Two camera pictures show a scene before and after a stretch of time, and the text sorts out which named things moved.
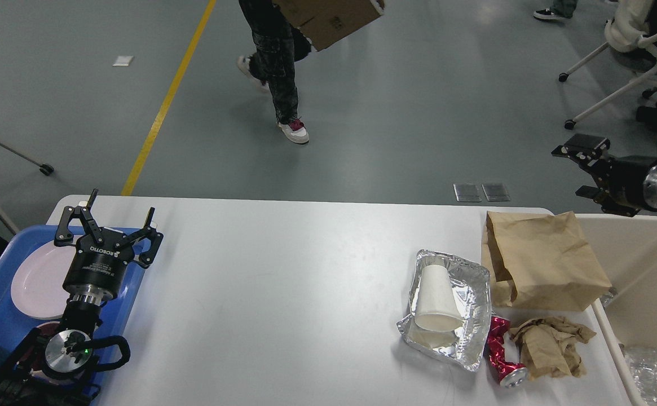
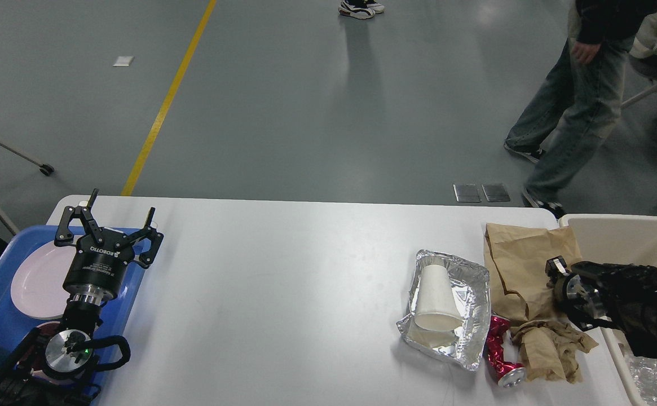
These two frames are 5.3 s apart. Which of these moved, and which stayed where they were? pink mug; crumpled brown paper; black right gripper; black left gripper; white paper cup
Moved: black right gripper
Stayed: black left gripper; white paper cup; crumpled brown paper; pink mug
